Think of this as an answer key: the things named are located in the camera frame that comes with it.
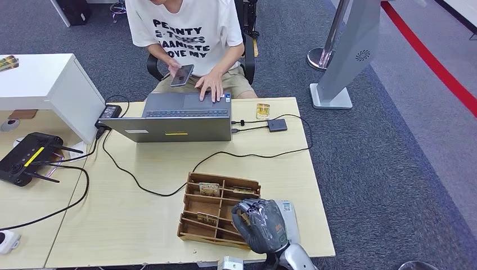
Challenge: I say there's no patterned gold card stack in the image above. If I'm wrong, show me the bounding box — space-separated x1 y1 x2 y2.
0 55 19 71

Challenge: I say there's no thick black curved cable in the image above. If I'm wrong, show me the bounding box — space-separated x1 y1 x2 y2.
0 164 91 232

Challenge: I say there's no short black hub cable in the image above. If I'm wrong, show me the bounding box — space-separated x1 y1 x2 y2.
231 125 269 134

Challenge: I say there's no white power strip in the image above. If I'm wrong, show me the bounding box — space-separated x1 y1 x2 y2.
0 229 21 255

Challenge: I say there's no black cabinet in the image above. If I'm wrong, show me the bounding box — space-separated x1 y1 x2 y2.
56 0 92 27

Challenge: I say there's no white card reader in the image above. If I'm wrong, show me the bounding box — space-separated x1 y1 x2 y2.
273 200 301 245

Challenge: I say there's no white paper slip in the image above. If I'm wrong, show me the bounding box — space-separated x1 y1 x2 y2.
69 141 88 163

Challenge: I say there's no long black looping cable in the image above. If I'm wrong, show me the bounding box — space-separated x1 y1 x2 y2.
96 113 313 197

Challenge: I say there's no round white device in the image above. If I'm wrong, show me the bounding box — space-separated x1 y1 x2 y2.
0 119 21 133

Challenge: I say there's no black laptop power adapter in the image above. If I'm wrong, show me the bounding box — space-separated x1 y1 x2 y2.
98 105 122 120

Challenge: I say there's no person's right hand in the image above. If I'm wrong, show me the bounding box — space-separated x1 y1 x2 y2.
166 58 183 79

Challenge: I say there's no black office chair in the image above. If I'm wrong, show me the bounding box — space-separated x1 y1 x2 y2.
146 0 259 86

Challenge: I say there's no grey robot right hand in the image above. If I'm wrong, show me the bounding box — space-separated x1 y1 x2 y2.
231 198 290 255

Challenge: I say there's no brown cardboard piece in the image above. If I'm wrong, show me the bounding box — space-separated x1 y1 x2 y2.
8 109 38 120

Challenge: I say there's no black plug cable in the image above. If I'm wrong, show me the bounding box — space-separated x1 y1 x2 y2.
33 124 111 165

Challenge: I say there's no grey kiosk stand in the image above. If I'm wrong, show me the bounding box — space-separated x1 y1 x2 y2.
309 0 381 110

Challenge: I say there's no person's left hand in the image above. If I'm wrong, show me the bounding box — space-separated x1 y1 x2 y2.
194 69 224 104

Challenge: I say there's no grey round base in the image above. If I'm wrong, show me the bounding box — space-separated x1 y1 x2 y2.
398 261 439 270

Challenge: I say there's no chrome stool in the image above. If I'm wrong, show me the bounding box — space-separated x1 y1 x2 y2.
110 0 128 16

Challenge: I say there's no black router with antennas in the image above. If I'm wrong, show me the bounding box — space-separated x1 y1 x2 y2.
0 132 84 187

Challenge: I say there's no dark smartphone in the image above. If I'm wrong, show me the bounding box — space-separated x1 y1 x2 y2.
170 64 195 88

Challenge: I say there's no black adapter cable loop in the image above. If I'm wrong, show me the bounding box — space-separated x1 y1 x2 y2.
105 95 131 119

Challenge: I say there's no small black hub box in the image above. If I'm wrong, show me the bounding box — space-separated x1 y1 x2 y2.
267 118 289 133

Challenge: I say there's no person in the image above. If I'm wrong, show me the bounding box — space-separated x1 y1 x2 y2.
124 0 259 103

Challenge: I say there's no wooden card organizer box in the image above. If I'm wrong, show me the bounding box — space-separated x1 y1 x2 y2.
177 172 262 250

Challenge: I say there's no grey open laptop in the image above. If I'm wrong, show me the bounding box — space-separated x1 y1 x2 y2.
99 92 233 143

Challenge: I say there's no chrome stanchion post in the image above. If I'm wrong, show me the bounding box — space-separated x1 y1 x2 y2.
307 0 351 71

